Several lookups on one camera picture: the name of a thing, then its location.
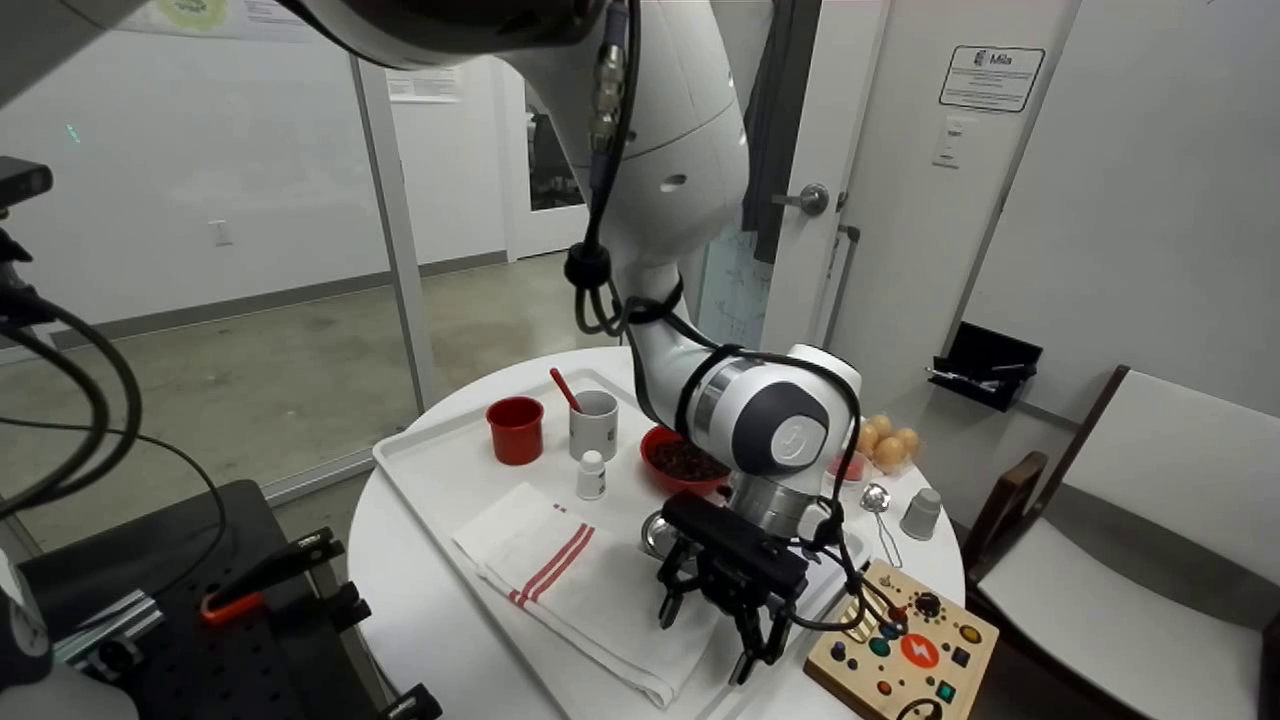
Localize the metal door handle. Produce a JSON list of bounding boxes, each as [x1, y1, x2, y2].
[[771, 186, 831, 222]]

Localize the white salt shaker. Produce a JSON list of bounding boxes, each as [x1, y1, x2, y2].
[[571, 450, 613, 505]]

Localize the white wall sign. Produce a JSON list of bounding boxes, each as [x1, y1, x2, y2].
[[935, 41, 1052, 118]]

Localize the small grey cup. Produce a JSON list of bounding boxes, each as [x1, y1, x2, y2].
[[899, 486, 945, 545]]

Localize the red mug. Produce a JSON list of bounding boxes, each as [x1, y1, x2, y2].
[[484, 392, 547, 469]]

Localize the white window frame post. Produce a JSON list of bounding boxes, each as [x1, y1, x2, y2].
[[350, 56, 444, 413]]

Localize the black mounted camera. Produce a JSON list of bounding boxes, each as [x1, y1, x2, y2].
[[0, 155, 61, 222]]

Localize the white chair with dark frame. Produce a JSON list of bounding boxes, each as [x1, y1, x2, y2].
[[964, 364, 1280, 720]]

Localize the black camera cables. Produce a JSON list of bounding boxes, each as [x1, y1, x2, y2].
[[0, 217, 233, 535]]

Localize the white glass door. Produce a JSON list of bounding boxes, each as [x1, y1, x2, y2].
[[635, 0, 892, 392]]

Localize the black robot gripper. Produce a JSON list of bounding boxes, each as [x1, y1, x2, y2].
[[657, 531, 799, 687]]

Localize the orange handled clamp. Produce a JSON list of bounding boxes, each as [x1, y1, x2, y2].
[[196, 525, 350, 632]]

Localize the white red-striped tea towel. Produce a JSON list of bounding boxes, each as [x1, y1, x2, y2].
[[450, 475, 733, 712]]

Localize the wooden button board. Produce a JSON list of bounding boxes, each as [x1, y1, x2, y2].
[[799, 556, 1003, 720]]

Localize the red spoon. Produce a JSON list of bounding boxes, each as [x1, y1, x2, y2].
[[547, 364, 587, 416]]

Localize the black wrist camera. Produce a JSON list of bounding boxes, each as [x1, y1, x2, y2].
[[661, 489, 816, 600]]

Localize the black work table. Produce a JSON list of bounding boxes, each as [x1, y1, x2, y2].
[[12, 475, 450, 720]]

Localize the dark grey jacket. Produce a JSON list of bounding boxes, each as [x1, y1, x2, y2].
[[737, 0, 826, 263]]

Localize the metal spoon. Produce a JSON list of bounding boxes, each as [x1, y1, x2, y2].
[[860, 481, 908, 572]]

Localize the white plastic tray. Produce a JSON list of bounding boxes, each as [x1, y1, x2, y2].
[[370, 370, 874, 720]]

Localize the black box on floor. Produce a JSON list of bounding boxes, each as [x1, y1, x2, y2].
[[930, 317, 1050, 416]]

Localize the clear glass cup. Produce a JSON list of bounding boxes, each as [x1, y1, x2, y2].
[[565, 390, 626, 465]]

